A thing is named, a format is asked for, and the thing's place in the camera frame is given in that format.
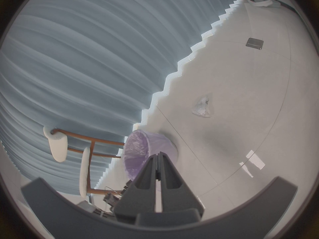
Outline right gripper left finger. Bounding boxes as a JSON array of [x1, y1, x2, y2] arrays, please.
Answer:
[[114, 153, 158, 225]]

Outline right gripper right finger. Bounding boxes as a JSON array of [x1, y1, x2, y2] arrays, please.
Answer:
[[159, 151, 205, 221]]

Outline purple plastic bag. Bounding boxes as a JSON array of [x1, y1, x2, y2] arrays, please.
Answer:
[[122, 130, 178, 181]]

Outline white trash bin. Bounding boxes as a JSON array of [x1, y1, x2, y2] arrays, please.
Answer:
[[125, 130, 178, 180]]

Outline crumpled white paper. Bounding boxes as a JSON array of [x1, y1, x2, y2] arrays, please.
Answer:
[[192, 95, 214, 118]]

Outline cream cushioned wooden chair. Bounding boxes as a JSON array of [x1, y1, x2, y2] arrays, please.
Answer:
[[43, 126, 125, 199]]

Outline pale blue curtain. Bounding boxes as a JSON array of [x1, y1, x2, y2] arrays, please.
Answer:
[[0, 0, 243, 196]]

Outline white round ring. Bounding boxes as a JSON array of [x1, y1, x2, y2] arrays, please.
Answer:
[[247, 0, 272, 8]]

